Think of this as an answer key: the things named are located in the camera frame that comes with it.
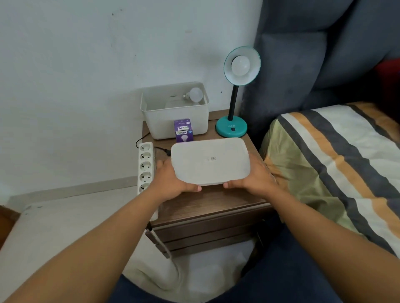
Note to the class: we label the white plastic box lid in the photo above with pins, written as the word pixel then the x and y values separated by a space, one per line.
pixel 211 162

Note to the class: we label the red pillow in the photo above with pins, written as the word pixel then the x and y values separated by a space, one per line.
pixel 387 81

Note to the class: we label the person's left hand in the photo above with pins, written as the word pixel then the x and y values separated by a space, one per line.
pixel 168 182

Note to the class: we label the white plastic storage box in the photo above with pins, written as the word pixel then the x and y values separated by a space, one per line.
pixel 175 115

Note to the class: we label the purple light bulb carton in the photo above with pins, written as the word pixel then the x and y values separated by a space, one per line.
pixel 183 131

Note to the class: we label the person's left forearm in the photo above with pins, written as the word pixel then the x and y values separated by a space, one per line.
pixel 84 249

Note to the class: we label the person's right forearm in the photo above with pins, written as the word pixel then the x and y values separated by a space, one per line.
pixel 331 237

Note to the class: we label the person's right thumb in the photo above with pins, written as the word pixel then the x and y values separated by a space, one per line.
pixel 233 184

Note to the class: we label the person's right hand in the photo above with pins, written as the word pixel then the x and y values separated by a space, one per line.
pixel 257 179

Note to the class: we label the person's left thumb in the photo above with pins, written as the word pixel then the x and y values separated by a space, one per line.
pixel 190 188

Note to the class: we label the grey upholstered headboard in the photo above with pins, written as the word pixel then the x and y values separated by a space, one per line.
pixel 318 59

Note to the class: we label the white lamp bulb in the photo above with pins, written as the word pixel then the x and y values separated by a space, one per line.
pixel 240 65

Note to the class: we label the teal desk lamp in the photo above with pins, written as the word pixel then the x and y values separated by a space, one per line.
pixel 238 93

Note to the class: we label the person's blue trousers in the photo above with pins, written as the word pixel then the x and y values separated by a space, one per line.
pixel 268 271

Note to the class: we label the striped bed blanket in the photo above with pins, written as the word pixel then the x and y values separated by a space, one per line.
pixel 337 168

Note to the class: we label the white power strip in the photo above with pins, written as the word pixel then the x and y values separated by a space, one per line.
pixel 146 165

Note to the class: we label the white light bulb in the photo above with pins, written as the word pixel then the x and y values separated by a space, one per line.
pixel 194 94

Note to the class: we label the brown wooden nightstand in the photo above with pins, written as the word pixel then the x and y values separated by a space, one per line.
pixel 206 215

